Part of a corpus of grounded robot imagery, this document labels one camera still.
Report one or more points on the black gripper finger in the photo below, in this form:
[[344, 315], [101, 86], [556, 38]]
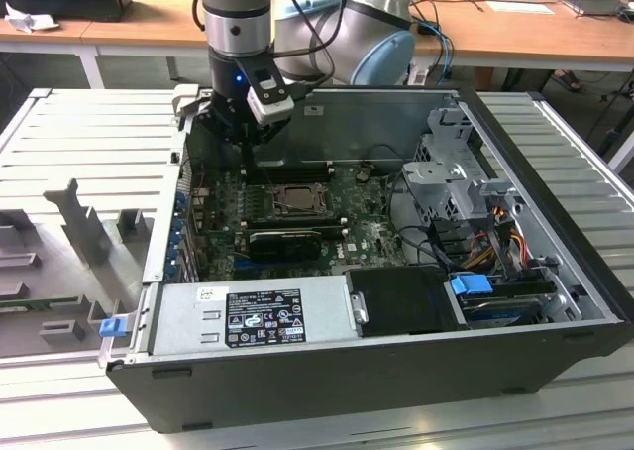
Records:
[[272, 132], [208, 110]]

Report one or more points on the CPU socket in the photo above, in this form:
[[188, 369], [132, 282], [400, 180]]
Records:
[[302, 216]]

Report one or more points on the row of black RAM slots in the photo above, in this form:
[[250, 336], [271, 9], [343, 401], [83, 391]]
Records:
[[297, 172], [297, 223]]

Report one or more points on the wooden desk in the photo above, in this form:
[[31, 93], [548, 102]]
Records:
[[148, 24]]

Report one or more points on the graphics card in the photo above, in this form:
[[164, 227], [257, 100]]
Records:
[[285, 247]]

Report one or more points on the green motherboard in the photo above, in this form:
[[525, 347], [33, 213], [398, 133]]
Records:
[[369, 242]]

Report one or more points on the metal drive cage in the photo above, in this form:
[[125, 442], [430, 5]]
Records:
[[436, 182]]

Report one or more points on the grey parts rack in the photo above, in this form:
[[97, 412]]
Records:
[[74, 252]]

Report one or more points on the crumpled white paper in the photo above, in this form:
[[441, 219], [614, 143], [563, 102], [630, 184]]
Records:
[[30, 21]]

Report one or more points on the grey power supply unit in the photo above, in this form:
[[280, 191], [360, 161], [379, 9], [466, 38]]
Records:
[[188, 321]]

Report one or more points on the black plastic shroud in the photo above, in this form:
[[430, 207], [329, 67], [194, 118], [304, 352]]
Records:
[[406, 301]]

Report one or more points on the blue case latch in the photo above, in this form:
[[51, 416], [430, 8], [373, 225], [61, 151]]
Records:
[[111, 328]]

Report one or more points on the hard disk in blue carrier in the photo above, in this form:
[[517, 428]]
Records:
[[470, 287]]

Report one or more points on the green RAM stick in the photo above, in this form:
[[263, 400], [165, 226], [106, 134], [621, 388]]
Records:
[[39, 302]]

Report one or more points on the black PC case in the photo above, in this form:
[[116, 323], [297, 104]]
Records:
[[322, 390]]

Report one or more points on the white paper sheet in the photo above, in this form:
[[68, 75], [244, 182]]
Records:
[[520, 7]]

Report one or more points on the foot in sandal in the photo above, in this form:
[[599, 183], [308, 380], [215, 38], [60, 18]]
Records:
[[565, 79]]

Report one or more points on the grey notebook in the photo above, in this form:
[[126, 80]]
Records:
[[594, 6]]

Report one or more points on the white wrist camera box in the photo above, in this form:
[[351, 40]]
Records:
[[270, 108]]

